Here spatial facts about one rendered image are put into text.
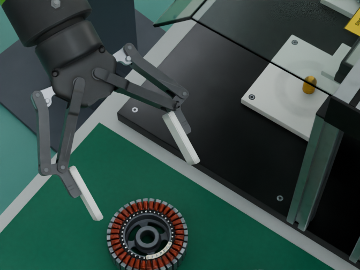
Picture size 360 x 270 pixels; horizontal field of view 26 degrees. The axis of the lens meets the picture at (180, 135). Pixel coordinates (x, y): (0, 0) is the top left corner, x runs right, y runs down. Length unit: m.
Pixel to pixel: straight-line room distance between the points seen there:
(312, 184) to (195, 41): 0.38
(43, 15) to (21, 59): 1.33
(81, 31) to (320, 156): 0.32
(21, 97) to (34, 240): 1.06
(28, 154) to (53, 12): 1.20
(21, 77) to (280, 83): 1.11
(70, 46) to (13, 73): 1.31
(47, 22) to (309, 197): 0.40
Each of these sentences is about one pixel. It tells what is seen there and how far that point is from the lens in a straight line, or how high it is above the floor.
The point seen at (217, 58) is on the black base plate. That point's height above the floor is 0.77.
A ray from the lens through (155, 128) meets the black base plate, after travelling 1.18.
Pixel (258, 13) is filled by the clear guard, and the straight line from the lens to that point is 0.93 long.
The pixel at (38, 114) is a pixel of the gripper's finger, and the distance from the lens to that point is 0.91.
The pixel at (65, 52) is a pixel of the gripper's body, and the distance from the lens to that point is 0.90.
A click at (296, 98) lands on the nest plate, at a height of 0.78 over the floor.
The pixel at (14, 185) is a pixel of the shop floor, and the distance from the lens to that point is 2.04.
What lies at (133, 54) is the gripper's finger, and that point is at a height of 1.02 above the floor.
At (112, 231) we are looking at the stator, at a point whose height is 0.79.
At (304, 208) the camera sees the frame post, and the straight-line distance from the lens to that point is 1.06.
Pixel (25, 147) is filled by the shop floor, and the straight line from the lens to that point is 2.09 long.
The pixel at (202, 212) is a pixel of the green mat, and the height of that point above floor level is 0.75.
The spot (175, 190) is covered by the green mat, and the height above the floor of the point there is 0.75.
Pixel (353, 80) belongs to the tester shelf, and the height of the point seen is 1.11.
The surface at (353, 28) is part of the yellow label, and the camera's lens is 0.93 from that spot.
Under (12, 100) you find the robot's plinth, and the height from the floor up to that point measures 0.02.
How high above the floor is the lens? 1.78
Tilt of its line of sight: 59 degrees down
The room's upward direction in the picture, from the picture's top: straight up
